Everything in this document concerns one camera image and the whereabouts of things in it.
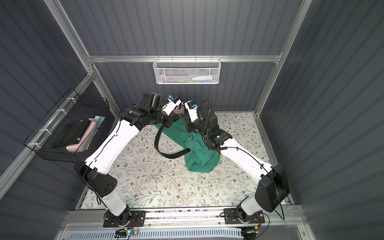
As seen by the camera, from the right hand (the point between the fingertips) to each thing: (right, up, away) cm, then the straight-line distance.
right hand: (183, 115), depth 73 cm
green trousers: (+10, -23, +12) cm, 28 cm away
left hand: (-2, -1, +1) cm, 2 cm away
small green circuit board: (-28, -56, -2) cm, 63 cm away
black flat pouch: (-51, -10, -5) cm, 52 cm away
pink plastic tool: (-46, -15, -9) cm, 49 cm away
